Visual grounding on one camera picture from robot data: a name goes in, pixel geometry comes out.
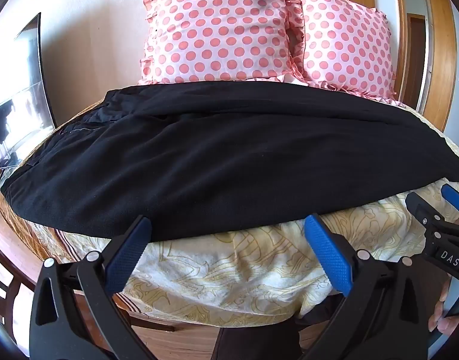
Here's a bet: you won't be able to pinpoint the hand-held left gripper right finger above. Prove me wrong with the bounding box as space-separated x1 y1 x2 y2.
303 214 440 360

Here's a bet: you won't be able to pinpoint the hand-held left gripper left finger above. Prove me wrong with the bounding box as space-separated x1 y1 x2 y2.
29 215 153 360

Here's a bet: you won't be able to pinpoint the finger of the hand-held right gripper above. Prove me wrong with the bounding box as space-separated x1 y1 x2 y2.
405 191 445 226
440 184 459 230

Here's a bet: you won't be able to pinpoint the black pants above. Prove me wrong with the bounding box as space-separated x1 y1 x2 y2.
1 82 459 241

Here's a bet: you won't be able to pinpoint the person's right hand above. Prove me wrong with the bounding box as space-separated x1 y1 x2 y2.
427 275 459 335

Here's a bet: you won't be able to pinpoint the orange and cream patterned bedsheet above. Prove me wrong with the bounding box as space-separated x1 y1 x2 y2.
0 95 459 331

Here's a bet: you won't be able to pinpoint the person's own leg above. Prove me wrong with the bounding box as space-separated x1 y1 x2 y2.
211 305 337 360

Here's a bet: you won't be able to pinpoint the dark brown door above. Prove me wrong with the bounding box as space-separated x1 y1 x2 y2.
407 14 428 110

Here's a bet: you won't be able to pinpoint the glass tank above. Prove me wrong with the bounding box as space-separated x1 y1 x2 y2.
0 157 26 197

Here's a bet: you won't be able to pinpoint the pink polka dot pillow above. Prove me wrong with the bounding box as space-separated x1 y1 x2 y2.
286 0 400 108
137 0 310 85

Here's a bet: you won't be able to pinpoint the black flat television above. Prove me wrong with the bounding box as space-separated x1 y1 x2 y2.
0 12 58 170

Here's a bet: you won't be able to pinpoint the wooden bed frame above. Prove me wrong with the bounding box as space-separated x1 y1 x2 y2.
111 292 223 360

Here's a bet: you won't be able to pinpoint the wooden door frame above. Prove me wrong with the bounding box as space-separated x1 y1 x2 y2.
392 0 459 133

